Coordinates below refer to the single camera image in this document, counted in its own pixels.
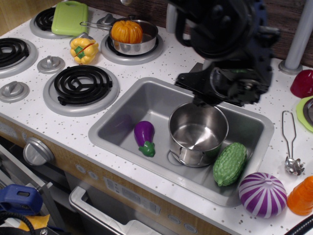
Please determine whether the green plate with metal lid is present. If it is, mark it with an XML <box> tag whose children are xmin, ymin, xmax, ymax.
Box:
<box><xmin>296</xmin><ymin>96</ymin><xmax>313</xmax><ymax>132</ymax></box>

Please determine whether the blue clamp tool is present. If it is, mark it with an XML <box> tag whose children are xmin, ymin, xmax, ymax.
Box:
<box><xmin>0</xmin><ymin>184</ymin><xmax>43</xmax><ymax>215</ymax></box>

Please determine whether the yellow tape piece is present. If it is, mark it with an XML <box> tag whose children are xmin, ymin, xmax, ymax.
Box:
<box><xmin>18</xmin><ymin>214</ymin><xmax>50</xmax><ymax>232</ymax></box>

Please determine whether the silver stove knob middle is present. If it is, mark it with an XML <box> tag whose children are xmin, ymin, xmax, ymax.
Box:
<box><xmin>37</xmin><ymin>55</ymin><xmax>65</xmax><ymax>74</ymax></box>

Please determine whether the yellow toy bell pepper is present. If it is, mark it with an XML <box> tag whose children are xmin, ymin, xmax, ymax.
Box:
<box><xmin>70</xmin><ymin>38</ymin><xmax>99</xmax><ymax>65</ymax></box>

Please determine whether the silver oven front knob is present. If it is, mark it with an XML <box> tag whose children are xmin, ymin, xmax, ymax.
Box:
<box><xmin>23</xmin><ymin>137</ymin><xmax>54</xmax><ymax>166</ymax></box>

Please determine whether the front black stove burner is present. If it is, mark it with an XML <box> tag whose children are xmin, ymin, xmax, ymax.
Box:
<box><xmin>43</xmin><ymin>65</ymin><xmax>120</xmax><ymax>117</ymax></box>

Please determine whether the small steel saucepan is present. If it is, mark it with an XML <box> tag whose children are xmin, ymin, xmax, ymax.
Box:
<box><xmin>81</xmin><ymin>17</ymin><xmax>158</xmax><ymax>55</ymax></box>

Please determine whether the silver oven door handle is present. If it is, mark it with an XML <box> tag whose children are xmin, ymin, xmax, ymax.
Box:
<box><xmin>69</xmin><ymin>186</ymin><xmax>160</xmax><ymax>235</ymax></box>

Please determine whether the silver stove knob back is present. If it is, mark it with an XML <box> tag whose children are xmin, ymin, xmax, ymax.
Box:
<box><xmin>96</xmin><ymin>13</ymin><xmax>116</xmax><ymax>30</ymax></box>

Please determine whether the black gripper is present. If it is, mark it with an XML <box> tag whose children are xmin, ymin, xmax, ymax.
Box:
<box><xmin>175</xmin><ymin>62</ymin><xmax>272</xmax><ymax>107</ymax></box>

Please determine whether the purple striped toy onion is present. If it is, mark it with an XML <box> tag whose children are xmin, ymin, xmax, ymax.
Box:
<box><xmin>239</xmin><ymin>172</ymin><xmax>287</xmax><ymax>218</ymax></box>

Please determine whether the back right stove burner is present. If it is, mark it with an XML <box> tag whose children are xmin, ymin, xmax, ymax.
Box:
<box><xmin>100</xmin><ymin>35</ymin><xmax>164</xmax><ymax>66</ymax></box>

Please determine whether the silver stove knob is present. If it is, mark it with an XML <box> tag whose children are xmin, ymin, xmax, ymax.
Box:
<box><xmin>37</xmin><ymin>55</ymin><xmax>65</xmax><ymax>74</ymax></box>
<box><xmin>0</xmin><ymin>81</ymin><xmax>30</xmax><ymax>103</ymax></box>
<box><xmin>96</xmin><ymin>13</ymin><xmax>116</xmax><ymax>30</ymax></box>

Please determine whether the black stove burner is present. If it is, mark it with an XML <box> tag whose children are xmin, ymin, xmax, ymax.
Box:
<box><xmin>0</xmin><ymin>38</ymin><xmax>38</xmax><ymax>79</ymax></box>
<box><xmin>43</xmin><ymin>65</ymin><xmax>120</xmax><ymax>117</ymax></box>

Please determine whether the stainless steel pot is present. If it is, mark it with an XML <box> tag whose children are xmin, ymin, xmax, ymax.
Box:
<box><xmin>168</xmin><ymin>102</ymin><xmax>229</xmax><ymax>167</ymax></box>

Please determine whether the orange toy pumpkin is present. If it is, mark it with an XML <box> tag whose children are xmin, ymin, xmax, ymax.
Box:
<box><xmin>111</xmin><ymin>20</ymin><xmax>143</xmax><ymax>44</ymax></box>

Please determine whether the metal pasta spoon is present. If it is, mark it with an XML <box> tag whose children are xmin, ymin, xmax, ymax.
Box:
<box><xmin>282</xmin><ymin>110</ymin><xmax>305</xmax><ymax>176</ymax></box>

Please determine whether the purple toy eggplant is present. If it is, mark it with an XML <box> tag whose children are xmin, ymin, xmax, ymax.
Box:
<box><xmin>134</xmin><ymin>121</ymin><xmax>156</xmax><ymax>157</ymax></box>

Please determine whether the grey metal sink basin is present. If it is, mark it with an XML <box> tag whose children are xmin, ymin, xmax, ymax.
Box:
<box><xmin>89</xmin><ymin>77</ymin><xmax>274</xmax><ymax>207</ymax></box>

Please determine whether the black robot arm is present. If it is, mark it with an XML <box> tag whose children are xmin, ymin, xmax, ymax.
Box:
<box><xmin>169</xmin><ymin>0</ymin><xmax>280</xmax><ymax>106</ymax></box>

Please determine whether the green toy bitter melon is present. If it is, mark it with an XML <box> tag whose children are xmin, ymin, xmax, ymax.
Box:
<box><xmin>213</xmin><ymin>142</ymin><xmax>247</xmax><ymax>187</ymax></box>

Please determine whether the silver stove knob left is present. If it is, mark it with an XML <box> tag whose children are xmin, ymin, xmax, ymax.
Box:
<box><xmin>0</xmin><ymin>81</ymin><xmax>30</xmax><ymax>103</ymax></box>

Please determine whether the left black stove burner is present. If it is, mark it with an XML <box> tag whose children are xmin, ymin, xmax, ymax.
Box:
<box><xmin>0</xmin><ymin>38</ymin><xmax>38</xmax><ymax>79</ymax></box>

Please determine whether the grey vertical pole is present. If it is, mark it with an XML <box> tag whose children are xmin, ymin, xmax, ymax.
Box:
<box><xmin>279</xmin><ymin>0</ymin><xmax>313</xmax><ymax>75</ymax></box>

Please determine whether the orange toy carrot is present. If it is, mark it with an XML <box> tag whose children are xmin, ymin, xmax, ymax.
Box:
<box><xmin>287</xmin><ymin>176</ymin><xmax>313</xmax><ymax>216</ymax></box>

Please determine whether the green cutting board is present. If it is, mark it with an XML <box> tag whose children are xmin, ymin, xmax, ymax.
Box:
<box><xmin>51</xmin><ymin>0</ymin><xmax>89</xmax><ymax>36</ymax></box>

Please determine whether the silver toy faucet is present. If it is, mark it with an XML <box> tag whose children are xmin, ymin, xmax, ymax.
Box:
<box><xmin>166</xmin><ymin>4</ymin><xmax>212</xmax><ymax>70</ymax></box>

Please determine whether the red toy pepper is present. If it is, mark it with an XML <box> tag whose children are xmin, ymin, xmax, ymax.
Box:
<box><xmin>290</xmin><ymin>70</ymin><xmax>313</xmax><ymax>98</ymax></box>

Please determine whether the back left stove burner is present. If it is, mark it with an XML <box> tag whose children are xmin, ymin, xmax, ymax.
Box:
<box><xmin>29</xmin><ymin>7</ymin><xmax>70</xmax><ymax>39</ymax></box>

